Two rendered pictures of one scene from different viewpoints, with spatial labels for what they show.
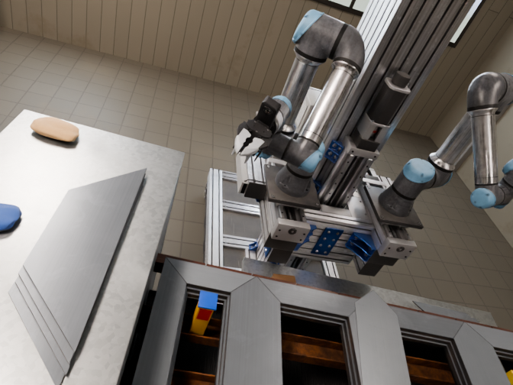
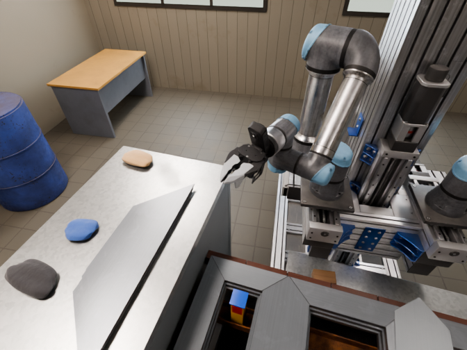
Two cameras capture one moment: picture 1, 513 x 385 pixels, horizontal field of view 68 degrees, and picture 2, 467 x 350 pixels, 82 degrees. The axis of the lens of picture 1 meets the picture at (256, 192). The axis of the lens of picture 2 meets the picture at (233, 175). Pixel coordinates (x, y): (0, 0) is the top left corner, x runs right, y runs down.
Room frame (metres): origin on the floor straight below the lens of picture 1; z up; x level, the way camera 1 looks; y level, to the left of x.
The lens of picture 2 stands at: (0.36, -0.18, 1.90)
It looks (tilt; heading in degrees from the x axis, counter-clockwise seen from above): 43 degrees down; 30
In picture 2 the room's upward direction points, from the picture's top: straight up
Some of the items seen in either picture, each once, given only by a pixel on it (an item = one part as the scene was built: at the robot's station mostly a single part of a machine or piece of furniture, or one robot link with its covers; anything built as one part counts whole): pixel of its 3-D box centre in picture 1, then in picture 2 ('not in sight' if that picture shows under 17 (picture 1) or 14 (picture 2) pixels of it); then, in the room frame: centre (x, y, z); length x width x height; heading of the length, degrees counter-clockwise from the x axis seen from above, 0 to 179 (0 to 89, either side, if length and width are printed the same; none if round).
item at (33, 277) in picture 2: not in sight; (33, 276); (0.40, 0.60, 1.06); 0.20 x 0.10 x 0.03; 95
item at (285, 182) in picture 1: (296, 176); (328, 180); (1.31, -0.12, 1.09); 0.15 x 0.15 x 0.10
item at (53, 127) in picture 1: (56, 128); (137, 157); (1.02, 0.74, 1.07); 0.16 x 0.10 x 0.04; 92
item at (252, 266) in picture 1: (378, 306); (432, 308); (1.21, -0.71, 0.66); 1.30 x 0.20 x 0.03; 103
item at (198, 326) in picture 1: (201, 317); (238, 310); (0.74, 0.01, 0.78); 0.05 x 0.05 x 0.19; 13
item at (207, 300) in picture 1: (207, 301); (239, 299); (0.74, 0.01, 0.88); 0.06 x 0.06 x 0.02; 13
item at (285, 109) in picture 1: (275, 112); (283, 130); (1.06, 0.04, 1.43); 0.11 x 0.08 x 0.09; 173
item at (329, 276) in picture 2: (283, 283); (323, 278); (1.08, -0.25, 0.70); 0.10 x 0.06 x 0.05; 111
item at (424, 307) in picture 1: (451, 322); not in sight; (1.26, -1.06, 0.70); 0.39 x 0.12 x 0.04; 103
